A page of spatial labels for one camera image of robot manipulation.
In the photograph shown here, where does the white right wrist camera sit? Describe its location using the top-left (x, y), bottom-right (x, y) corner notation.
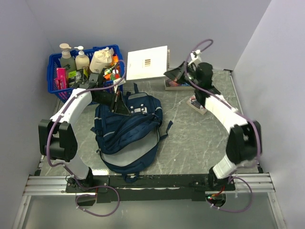
top-left (189, 49), bottom-right (202, 65)

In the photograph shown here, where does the Jane Eyre blue book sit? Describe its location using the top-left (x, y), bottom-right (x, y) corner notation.
top-left (164, 78), bottom-right (193, 91)

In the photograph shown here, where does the grey-green pump bottle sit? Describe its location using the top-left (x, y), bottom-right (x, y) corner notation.
top-left (60, 43), bottom-right (76, 74)

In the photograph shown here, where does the green black box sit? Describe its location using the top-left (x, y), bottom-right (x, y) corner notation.
top-left (68, 69), bottom-right (89, 88)

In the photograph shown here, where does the cream pump bottle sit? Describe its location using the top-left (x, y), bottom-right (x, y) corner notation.
top-left (75, 46), bottom-right (90, 72)

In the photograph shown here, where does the green bottle white cap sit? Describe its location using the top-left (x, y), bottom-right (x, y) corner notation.
top-left (110, 69), bottom-right (121, 80)

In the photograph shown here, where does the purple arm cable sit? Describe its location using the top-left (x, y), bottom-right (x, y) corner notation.
top-left (184, 39), bottom-right (262, 213)
top-left (46, 59), bottom-right (127, 217)

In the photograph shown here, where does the Little Women floral book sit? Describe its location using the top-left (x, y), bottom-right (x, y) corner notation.
top-left (187, 95), bottom-right (207, 115)

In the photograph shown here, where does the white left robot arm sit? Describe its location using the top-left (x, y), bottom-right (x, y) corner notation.
top-left (38, 75), bottom-right (130, 192)

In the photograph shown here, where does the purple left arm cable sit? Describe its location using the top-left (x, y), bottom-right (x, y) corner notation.
top-left (46, 59), bottom-right (127, 217)

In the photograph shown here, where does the navy blue student backpack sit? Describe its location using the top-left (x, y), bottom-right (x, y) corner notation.
top-left (91, 84), bottom-right (168, 183)

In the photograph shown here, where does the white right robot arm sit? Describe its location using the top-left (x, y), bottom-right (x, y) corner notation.
top-left (164, 62), bottom-right (262, 190)

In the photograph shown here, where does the white paperback book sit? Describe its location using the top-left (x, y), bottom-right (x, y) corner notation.
top-left (126, 46), bottom-right (169, 81)

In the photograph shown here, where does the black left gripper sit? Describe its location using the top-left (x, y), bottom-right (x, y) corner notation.
top-left (93, 90), bottom-right (131, 116)

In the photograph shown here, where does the pink box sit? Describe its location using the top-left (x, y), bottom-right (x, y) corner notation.
top-left (55, 68), bottom-right (69, 90)

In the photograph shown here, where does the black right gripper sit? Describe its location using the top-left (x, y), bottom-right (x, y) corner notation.
top-left (165, 61), bottom-right (201, 90)

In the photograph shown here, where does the blue plastic basket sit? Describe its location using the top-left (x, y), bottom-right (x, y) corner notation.
top-left (47, 44), bottom-right (123, 103)

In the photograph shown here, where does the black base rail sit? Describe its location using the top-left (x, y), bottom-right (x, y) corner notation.
top-left (66, 174), bottom-right (235, 203)

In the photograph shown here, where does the beige paper bag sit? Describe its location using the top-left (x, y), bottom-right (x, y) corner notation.
top-left (89, 47), bottom-right (114, 73)

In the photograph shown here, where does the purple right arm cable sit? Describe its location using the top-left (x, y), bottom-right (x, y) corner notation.
top-left (184, 39), bottom-right (262, 213)

